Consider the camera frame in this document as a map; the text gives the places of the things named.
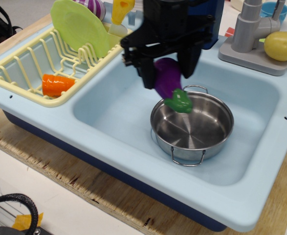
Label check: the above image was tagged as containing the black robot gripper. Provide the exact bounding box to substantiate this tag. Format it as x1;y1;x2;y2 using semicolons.
121;0;213;89

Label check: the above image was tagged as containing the purple toy eggplant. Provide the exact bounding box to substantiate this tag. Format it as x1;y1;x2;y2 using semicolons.
154;58;193;113

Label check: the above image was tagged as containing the stainless steel pot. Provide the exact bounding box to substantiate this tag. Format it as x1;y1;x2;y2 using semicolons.
150;85;234;167

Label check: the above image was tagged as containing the dark blue plastic box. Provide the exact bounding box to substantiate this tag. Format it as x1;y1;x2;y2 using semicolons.
204;0;224;49

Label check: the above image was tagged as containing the grey toy faucet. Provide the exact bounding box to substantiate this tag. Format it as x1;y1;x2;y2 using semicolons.
218;0;287;76

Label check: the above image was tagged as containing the light blue toy sink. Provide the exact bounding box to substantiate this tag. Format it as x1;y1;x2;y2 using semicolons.
0;37;287;232

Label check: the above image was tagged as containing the purple striped bowl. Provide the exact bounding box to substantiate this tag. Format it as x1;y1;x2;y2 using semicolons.
74;0;106;21

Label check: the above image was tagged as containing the light green plastic plate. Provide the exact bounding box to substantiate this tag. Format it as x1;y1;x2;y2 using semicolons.
50;0;110;58

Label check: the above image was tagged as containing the orange plastic cup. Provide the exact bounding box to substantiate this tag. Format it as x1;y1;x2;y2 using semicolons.
42;74;75;97

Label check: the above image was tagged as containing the yellow toy potato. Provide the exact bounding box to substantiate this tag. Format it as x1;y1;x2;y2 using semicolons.
264;31;287;62

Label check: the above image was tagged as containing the cream dish rack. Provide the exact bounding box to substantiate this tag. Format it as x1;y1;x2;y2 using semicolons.
0;27;136;107

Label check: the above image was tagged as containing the yellow tape piece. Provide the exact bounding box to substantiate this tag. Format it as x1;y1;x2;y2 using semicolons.
12;213;44;231

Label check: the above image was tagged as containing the yellow handled toy knife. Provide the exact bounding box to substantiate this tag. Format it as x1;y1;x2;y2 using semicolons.
108;0;135;38

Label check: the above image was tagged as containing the black sleeved cable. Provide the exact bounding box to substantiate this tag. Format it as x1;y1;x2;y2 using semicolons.
0;193;39;235

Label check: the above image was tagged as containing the black metal base plate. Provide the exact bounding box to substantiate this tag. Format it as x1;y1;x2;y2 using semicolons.
0;227;51;235

